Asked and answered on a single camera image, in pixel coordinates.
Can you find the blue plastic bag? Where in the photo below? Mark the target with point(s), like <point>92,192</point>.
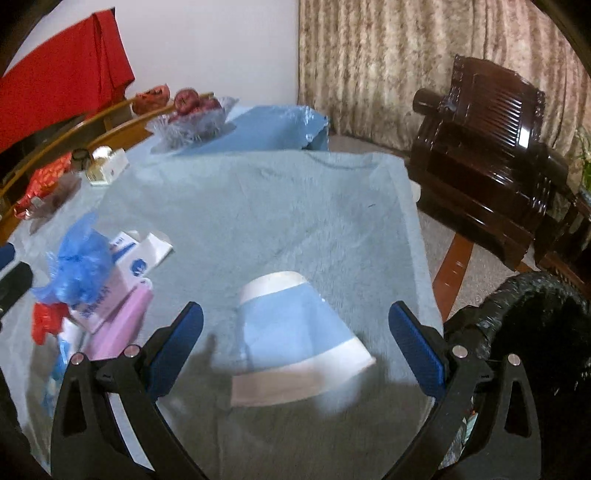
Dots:
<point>80,268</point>

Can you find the red apples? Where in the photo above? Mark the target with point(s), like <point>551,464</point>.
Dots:
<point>188,101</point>

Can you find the gold tissue box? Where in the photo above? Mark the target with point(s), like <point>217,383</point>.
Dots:
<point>106,166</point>

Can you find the beige patterned curtain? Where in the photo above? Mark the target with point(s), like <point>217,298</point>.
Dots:
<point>361,63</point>

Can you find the pink face mask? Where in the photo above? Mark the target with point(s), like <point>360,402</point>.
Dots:
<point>116,333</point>

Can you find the blue plastic table cover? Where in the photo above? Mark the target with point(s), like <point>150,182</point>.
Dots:
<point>267,128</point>

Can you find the potted green flowering plant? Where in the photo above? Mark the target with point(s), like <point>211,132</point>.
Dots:
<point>583,137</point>

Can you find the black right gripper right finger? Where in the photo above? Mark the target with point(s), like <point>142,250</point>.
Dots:
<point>484,422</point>

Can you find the dark wooden side table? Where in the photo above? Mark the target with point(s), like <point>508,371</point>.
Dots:
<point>562,246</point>

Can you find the red gold candy packet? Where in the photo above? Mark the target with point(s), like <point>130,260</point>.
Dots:
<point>42,183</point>

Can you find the wooden sideboard cabinet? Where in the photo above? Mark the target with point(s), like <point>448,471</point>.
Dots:
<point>115,127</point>

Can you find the red plastic bag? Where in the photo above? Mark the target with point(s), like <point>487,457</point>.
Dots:
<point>47,319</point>

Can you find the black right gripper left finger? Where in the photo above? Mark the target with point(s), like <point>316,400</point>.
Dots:
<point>86,441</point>

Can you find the dark wooden armchair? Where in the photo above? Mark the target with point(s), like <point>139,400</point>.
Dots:
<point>479,152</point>

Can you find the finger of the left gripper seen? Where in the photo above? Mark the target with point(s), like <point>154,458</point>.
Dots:
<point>15,282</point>

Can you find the red cloth drape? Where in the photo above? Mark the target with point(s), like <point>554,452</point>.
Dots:
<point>83,69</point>

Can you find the glass candy dish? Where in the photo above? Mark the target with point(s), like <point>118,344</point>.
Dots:
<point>39,211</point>

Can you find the white blue tissue pack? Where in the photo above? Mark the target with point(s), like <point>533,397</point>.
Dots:
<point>134,257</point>

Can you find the glass fruit bowl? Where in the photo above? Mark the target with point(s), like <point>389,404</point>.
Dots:
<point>174,132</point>

